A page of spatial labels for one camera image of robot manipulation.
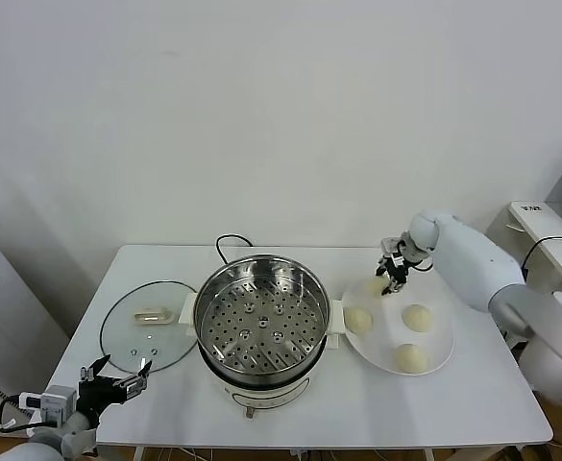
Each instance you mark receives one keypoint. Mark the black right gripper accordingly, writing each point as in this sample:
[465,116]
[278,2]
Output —
[399,270]

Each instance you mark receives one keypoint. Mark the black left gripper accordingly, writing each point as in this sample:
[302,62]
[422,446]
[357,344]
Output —
[95,396]

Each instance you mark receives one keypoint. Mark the white steamed baozi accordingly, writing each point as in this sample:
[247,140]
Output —
[410,358]
[357,320]
[417,318]
[372,287]

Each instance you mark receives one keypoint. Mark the round glass pot lid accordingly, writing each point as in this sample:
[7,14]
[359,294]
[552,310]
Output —
[141,341]

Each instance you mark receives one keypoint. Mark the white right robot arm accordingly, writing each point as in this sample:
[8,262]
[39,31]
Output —
[472,259]

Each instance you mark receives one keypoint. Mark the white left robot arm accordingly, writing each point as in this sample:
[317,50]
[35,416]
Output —
[40,444]

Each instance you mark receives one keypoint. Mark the perforated steel steamer basket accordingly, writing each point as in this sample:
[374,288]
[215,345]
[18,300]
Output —
[261,322]

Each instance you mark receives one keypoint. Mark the white oval plate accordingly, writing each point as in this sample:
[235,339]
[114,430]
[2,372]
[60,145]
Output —
[386,331]

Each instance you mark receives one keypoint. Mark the white cabinet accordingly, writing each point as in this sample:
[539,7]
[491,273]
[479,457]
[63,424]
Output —
[11,312]

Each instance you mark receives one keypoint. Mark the white electric cooker base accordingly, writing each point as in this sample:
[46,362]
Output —
[271,398]

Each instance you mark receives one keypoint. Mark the white side desk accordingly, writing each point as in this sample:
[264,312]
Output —
[544,221]

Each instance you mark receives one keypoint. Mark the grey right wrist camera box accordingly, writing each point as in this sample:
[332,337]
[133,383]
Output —
[391,247]

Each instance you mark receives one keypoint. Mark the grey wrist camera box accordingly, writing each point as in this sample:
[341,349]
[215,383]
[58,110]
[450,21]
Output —
[55,403]
[391,247]

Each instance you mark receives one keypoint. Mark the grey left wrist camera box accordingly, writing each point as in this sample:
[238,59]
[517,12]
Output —
[55,403]

